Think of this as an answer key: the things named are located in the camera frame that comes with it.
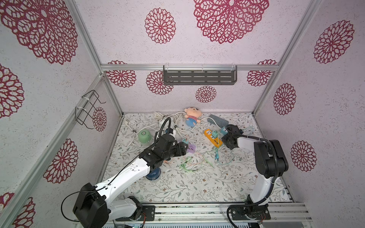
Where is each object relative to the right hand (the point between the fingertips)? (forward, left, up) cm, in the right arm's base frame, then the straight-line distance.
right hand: (224, 137), depth 103 cm
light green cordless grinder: (-6, +55, +9) cm, 56 cm away
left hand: (-19, +29, +17) cm, 38 cm away
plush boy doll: (+15, +23, +5) cm, 28 cm away
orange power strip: (-4, +6, +1) cm, 7 cm away
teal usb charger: (0, +7, +4) cm, 8 cm away
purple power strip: (-11, +24, +2) cm, 26 cm away
